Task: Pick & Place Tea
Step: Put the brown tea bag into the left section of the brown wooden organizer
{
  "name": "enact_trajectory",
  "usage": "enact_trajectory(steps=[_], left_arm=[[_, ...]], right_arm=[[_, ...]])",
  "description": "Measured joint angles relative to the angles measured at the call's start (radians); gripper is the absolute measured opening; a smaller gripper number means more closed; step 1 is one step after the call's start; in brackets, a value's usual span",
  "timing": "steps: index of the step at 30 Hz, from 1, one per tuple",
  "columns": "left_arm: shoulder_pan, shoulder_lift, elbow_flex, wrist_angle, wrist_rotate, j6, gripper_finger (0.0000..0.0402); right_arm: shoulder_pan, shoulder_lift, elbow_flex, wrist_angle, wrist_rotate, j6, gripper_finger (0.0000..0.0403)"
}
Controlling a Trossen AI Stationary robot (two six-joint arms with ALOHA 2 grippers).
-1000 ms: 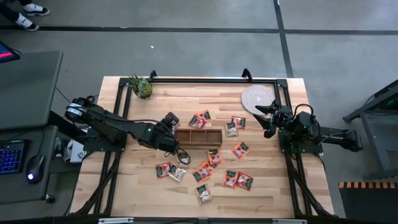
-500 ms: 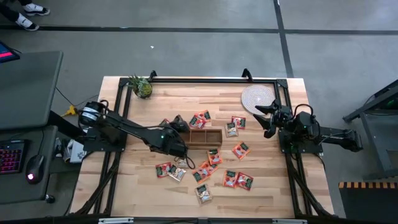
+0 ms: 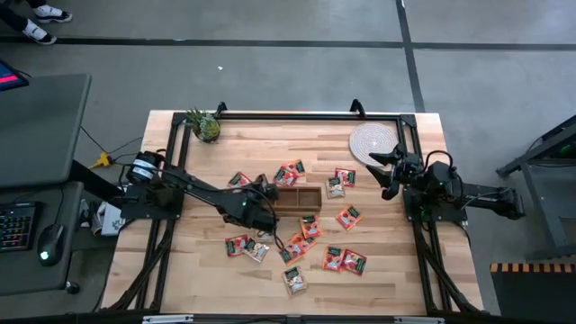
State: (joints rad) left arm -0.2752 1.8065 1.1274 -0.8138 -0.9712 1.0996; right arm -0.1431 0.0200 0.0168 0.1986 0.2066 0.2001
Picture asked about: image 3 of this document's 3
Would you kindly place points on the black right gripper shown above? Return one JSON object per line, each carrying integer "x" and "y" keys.
{"x": 410, "y": 173}

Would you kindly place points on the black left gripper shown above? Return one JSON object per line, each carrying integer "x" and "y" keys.
{"x": 249, "y": 216}

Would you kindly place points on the orange peach tea packet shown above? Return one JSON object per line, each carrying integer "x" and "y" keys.
{"x": 298, "y": 166}
{"x": 332, "y": 258}
{"x": 302, "y": 243}
{"x": 290, "y": 255}
{"x": 348, "y": 217}
{"x": 310, "y": 226}

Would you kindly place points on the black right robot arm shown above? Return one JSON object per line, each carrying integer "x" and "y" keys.
{"x": 486, "y": 198}

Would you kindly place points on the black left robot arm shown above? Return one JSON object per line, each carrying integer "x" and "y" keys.
{"x": 198, "y": 184}

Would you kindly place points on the wooden three-compartment tea box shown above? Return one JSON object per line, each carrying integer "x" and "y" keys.
{"x": 310, "y": 198}

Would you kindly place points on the potted green succulent plant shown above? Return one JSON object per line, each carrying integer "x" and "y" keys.
{"x": 204, "y": 126}

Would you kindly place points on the black metal stand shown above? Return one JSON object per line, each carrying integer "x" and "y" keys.
{"x": 513, "y": 165}

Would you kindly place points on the white cardboard box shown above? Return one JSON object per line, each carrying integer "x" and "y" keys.
{"x": 110, "y": 220}

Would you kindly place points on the yellow power connector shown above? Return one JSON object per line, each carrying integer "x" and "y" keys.
{"x": 102, "y": 160}

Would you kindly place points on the black case with hazard stripe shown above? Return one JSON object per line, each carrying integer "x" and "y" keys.
{"x": 531, "y": 292}

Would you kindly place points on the small black knob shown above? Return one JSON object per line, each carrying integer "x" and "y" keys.
{"x": 73, "y": 287}

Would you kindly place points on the black computer mouse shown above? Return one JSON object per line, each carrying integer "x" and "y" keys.
{"x": 50, "y": 245}

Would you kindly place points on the grey desk top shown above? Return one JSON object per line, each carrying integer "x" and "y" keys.
{"x": 40, "y": 130}

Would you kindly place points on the backlit black keyboard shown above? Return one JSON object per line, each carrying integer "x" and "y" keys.
{"x": 15, "y": 227}

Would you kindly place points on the grey keyboard desk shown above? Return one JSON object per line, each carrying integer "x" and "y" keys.
{"x": 18, "y": 270}

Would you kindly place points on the screen with pink bar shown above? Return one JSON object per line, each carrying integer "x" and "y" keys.
{"x": 11, "y": 76}

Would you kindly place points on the person's shoe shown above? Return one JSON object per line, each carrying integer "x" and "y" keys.
{"x": 38, "y": 33}
{"x": 51, "y": 12}

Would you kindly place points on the person's leg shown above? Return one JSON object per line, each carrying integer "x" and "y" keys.
{"x": 11, "y": 18}

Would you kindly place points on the silver frame bracket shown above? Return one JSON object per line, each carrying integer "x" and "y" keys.
{"x": 418, "y": 320}
{"x": 166, "y": 319}

